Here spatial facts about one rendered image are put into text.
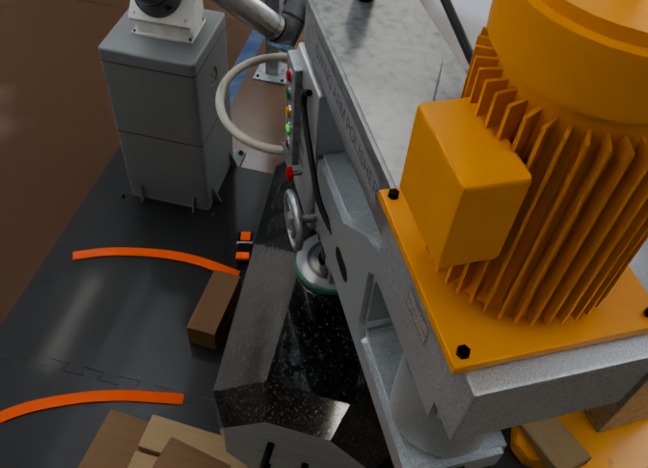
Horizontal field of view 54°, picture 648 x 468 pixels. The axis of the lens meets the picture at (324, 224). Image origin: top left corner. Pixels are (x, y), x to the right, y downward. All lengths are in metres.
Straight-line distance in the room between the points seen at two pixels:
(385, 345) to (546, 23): 0.86
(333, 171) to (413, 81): 0.34
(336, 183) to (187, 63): 1.36
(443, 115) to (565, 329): 0.32
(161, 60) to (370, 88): 1.63
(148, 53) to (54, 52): 1.69
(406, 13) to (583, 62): 0.78
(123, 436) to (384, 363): 1.35
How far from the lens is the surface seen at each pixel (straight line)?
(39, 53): 4.31
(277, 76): 3.92
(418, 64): 1.16
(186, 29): 2.66
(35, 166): 3.55
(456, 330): 0.77
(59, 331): 2.86
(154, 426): 2.32
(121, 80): 2.78
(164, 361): 2.69
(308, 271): 1.86
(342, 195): 1.31
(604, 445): 1.88
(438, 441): 1.14
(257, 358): 1.79
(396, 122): 1.03
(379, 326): 1.29
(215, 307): 2.65
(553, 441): 1.79
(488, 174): 0.58
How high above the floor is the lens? 2.35
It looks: 49 degrees down
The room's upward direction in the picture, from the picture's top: 6 degrees clockwise
